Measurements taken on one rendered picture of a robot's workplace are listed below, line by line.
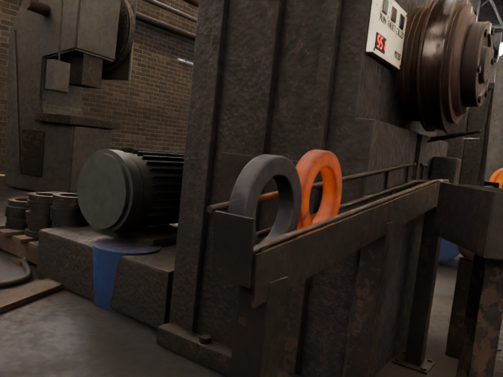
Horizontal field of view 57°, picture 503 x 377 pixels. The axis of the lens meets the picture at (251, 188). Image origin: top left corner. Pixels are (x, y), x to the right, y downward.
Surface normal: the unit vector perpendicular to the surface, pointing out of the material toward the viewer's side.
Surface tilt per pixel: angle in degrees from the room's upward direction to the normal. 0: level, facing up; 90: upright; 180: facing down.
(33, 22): 90
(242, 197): 74
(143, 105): 90
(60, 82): 90
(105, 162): 90
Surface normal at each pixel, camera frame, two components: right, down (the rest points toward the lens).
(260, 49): -0.56, 0.01
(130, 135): 0.82, 0.14
